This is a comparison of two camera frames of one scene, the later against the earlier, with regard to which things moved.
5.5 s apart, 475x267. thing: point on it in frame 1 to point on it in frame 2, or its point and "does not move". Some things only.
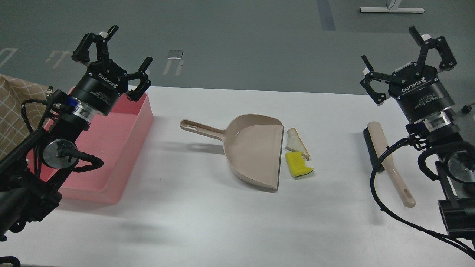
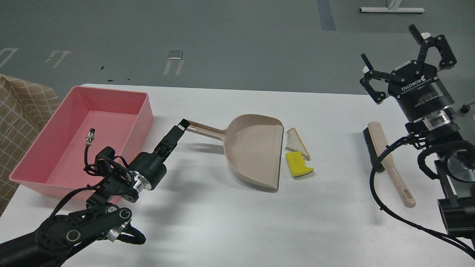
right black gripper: [421, 95] does not move
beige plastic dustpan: [252, 144] does not move
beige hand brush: [376, 143] does not move
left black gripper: [100, 88] to [148, 169]
